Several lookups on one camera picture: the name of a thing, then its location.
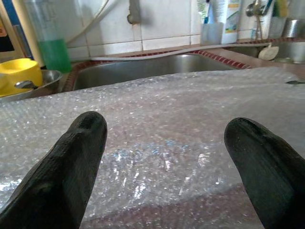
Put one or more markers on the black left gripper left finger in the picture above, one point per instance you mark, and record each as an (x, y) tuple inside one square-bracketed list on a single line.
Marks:
[(54, 186)]

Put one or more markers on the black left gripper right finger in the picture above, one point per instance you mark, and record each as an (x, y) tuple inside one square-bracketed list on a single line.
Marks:
[(274, 181)]

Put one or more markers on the metal spoon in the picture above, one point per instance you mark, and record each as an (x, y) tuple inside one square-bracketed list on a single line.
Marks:
[(23, 84)]

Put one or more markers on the stainless steel bowl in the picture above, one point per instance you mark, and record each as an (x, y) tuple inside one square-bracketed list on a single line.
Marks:
[(51, 76)]

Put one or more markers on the yellow plastic bowl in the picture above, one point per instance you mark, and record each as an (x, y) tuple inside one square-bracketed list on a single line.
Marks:
[(21, 71)]

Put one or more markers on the clear bubble wrap sheet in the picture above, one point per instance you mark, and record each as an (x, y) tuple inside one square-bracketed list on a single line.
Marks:
[(166, 114)]

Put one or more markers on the clear bottle with green liquid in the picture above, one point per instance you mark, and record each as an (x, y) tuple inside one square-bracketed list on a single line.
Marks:
[(56, 55)]

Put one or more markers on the small stainless steel sink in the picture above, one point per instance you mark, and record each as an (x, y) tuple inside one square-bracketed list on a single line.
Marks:
[(293, 51)]

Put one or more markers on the white water ionizer appliance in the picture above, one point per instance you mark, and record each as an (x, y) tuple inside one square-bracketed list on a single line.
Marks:
[(7, 43)]

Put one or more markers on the translucent plastic container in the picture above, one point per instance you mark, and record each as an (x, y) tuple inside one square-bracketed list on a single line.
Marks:
[(277, 27)]

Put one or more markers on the steel container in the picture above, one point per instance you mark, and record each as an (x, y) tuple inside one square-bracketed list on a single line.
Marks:
[(295, 28)]

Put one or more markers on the white printed bottle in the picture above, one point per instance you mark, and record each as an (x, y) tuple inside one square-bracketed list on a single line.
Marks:
[(230, 23)]

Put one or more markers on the grey tube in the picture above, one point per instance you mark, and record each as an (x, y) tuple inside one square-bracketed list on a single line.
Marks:
[(166, 54)]

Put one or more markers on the hanging metal ladle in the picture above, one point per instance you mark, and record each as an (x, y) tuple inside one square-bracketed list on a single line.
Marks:
[(252, 9)]

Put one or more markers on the blue toothbrush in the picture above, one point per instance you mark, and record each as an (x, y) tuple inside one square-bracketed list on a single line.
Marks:
[(207, 16)]

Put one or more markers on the green white packet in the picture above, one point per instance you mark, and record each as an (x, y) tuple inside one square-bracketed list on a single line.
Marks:
[(201, 9)]

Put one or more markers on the grey wall pipe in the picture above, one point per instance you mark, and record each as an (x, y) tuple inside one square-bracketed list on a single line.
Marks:
[(134, 9)]

